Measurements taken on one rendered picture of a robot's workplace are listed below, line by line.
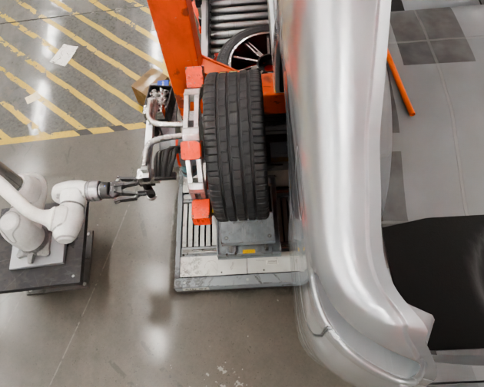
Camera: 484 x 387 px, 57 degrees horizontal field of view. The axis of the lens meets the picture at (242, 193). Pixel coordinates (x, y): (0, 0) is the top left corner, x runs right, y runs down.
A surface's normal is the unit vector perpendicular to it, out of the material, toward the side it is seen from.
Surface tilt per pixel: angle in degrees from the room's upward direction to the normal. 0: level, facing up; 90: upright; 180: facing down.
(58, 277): 0
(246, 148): 36
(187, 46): 90
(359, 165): 20
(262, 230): 0
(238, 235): 0
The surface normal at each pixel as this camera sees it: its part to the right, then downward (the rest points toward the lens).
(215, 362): -0.07, -0.48
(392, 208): -0.06, -0.26
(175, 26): 0.04, 0.88
